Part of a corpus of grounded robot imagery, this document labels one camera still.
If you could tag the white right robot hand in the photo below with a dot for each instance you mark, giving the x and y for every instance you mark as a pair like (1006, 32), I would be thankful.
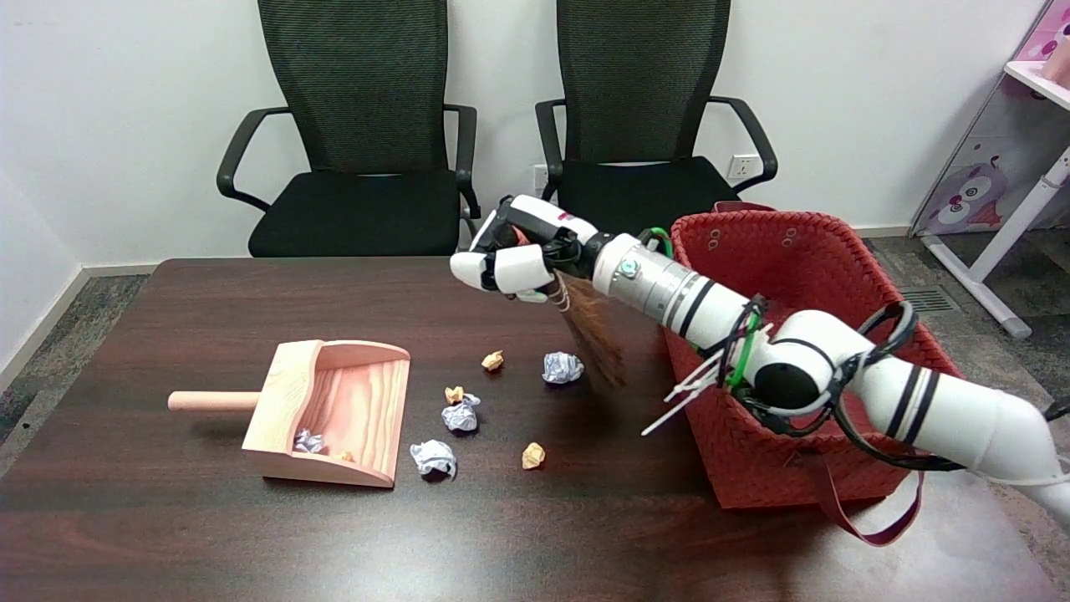
(522, 267)

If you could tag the yellow paper ball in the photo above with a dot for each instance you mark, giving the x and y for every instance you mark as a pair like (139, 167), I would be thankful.
(454, 395)
(492, 360)
(532, 456)

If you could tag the brown straw hand broom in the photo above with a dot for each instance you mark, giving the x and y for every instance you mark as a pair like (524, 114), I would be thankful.
(598, 339)

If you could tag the white paper ball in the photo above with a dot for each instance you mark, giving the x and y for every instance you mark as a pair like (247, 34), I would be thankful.
(308, 441)
(563, 368)
(461, 415)
(433, 458)

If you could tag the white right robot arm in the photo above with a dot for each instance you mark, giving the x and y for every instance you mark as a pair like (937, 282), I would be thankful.
(669, 284)

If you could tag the wooden dustpan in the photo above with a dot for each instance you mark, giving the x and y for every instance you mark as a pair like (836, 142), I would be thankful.
(351, 401)

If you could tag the black mesh office chair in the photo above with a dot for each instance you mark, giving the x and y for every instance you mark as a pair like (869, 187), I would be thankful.
(359, 84)
(635, 84)

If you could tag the red woven basket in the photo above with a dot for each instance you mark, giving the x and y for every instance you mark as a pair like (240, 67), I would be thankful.
(802, 259)

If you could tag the floor vent grille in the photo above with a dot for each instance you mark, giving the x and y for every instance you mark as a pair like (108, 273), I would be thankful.
(924, 299)

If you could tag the pink cartoon kids shelf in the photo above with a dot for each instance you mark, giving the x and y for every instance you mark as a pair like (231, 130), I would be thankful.
(970, 196)

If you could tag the white desk leg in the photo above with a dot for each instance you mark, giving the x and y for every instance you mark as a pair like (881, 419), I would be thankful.
(1016, 226)

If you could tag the pink cup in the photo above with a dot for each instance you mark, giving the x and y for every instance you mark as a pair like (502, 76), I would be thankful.
(1058, 63)

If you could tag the white wall outlet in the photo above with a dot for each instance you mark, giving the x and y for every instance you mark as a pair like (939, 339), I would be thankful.
(541, 177)
(741, 167)

